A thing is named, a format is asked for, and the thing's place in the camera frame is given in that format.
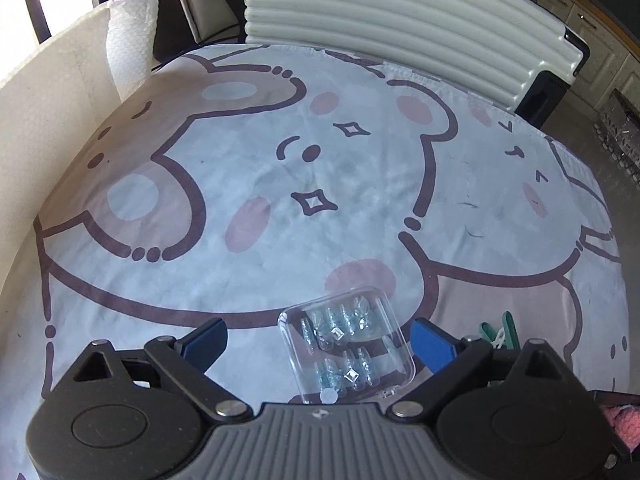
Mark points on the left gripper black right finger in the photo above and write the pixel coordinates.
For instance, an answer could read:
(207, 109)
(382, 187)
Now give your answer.
(455, 364)

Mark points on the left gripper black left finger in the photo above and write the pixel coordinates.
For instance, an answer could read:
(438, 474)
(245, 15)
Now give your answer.
(183, 363)

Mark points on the green clothespins with string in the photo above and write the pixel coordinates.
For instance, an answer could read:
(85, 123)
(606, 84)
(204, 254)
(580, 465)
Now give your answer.
(506, 347)

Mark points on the clear plastic nail box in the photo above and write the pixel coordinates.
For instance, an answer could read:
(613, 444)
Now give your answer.
(347, 347)

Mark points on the pink crochet doll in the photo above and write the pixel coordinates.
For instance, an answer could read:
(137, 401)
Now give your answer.
(625, 420)

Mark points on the cartoon bear bed sheet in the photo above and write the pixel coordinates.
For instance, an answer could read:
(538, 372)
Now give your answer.
(239, 181)

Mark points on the pack of water bottles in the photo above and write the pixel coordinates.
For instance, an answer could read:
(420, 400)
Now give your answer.
(617, 129)

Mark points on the white foam sheet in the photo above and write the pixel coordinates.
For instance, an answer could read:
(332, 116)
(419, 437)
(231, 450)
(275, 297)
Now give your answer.
(54, 102)

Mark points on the cream kitchen cabinets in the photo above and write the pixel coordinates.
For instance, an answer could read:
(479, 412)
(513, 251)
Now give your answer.
(614, 54)

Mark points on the cream ribbed suitcase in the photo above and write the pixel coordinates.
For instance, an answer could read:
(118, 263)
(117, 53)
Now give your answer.
(514, 53)

